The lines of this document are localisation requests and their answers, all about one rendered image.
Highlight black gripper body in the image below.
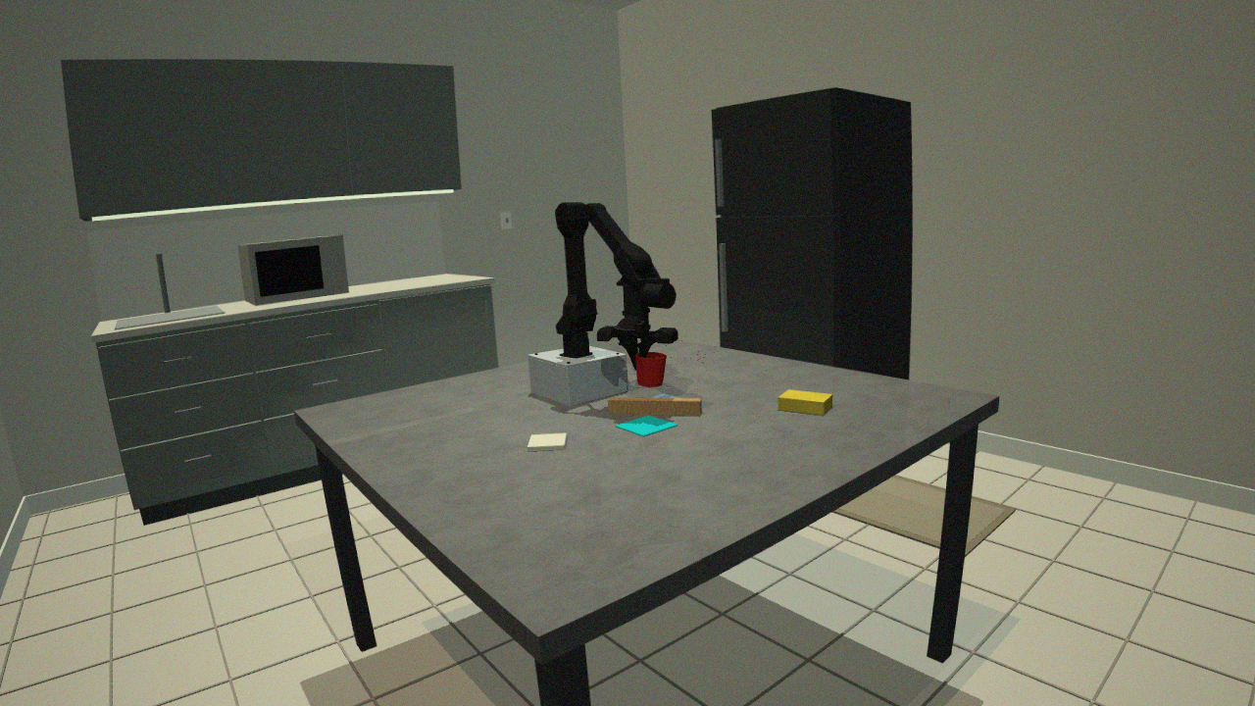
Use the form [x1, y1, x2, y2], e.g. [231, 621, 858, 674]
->
[597, 306, 678, 344]

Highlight red cup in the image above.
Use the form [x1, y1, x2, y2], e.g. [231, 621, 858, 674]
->
[635, 352, 666, 387]

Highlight cream flat square tile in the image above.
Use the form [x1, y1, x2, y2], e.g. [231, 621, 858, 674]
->
[527, 433, 567, 451]

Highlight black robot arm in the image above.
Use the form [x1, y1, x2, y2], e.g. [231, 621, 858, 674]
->
[555, 202, 676, 357]

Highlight yellow rectangular block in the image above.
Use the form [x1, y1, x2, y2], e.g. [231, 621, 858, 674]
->
[778, 389, 832, 416]

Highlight tan wooden plank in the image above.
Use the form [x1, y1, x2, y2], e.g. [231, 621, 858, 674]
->
[607, 398, 702, 416]

